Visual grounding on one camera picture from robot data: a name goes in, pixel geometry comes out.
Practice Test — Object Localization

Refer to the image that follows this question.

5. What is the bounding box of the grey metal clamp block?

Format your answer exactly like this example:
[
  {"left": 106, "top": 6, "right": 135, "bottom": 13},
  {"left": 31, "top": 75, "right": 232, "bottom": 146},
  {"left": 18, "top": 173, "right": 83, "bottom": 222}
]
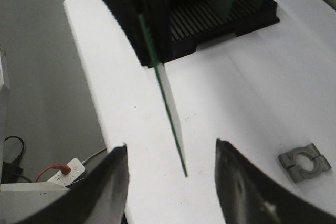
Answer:
[{"left": 278, "top": 143, "right": 332, "bottom": 184}]

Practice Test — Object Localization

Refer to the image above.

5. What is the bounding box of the black cable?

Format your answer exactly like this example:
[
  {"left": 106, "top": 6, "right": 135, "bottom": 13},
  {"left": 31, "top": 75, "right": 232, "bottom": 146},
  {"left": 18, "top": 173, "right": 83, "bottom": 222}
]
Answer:
[{"left": 0, "top": 135, "right": 34, "bottom": 184}]

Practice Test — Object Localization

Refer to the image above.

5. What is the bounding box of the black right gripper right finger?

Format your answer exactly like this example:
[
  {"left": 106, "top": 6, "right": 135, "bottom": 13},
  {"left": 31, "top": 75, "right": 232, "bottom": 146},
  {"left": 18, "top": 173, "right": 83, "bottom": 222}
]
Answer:
[{"left": 214, "top": 139, "right": 335, "bottom": 223}]

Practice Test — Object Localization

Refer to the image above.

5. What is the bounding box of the orange plug cable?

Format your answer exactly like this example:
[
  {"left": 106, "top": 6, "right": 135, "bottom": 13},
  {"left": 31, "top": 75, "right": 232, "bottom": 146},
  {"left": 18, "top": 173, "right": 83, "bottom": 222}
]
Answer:
[{"left": 35, "top": 164, "right": 71, "bottom": 183}]

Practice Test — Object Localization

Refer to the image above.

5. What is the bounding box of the black slotted board rack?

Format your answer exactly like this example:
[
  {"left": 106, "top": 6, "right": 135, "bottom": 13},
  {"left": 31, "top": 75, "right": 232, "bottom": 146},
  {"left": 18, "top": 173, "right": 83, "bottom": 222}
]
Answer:
[{"left": 103, "top": 0, "right": 279, "bottom": 67}]

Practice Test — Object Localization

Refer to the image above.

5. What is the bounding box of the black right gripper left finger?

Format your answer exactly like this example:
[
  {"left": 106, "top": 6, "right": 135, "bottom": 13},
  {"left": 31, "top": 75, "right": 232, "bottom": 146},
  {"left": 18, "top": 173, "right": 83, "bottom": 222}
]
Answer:
[{"left": 19, "top": 145, "right": 129, "bottom": 223}]

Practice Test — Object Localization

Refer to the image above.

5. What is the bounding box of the green perforated board front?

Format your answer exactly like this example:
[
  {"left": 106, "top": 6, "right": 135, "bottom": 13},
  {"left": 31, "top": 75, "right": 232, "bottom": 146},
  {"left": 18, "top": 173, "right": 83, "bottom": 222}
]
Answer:
[{"left": 139, "top": 14, "right": 188, "bottom": 177}]

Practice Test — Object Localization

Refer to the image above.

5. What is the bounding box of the white power strip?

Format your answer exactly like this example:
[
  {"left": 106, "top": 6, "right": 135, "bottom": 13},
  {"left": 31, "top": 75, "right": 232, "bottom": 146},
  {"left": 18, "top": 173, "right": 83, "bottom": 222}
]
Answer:
[{"left": 47, "top": 158, "right": 86, "bottom": 187}]

